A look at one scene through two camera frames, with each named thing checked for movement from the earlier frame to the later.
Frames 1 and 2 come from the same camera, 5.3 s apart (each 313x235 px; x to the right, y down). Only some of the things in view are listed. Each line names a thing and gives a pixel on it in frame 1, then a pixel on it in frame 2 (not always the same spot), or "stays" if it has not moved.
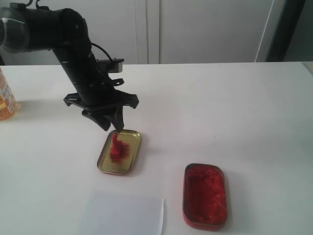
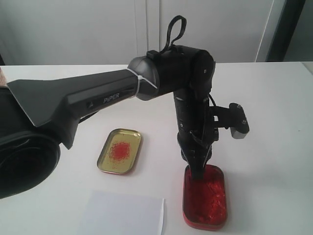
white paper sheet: x=107 y=213 stays
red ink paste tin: x=204 y=202 stays
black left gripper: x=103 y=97 → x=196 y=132
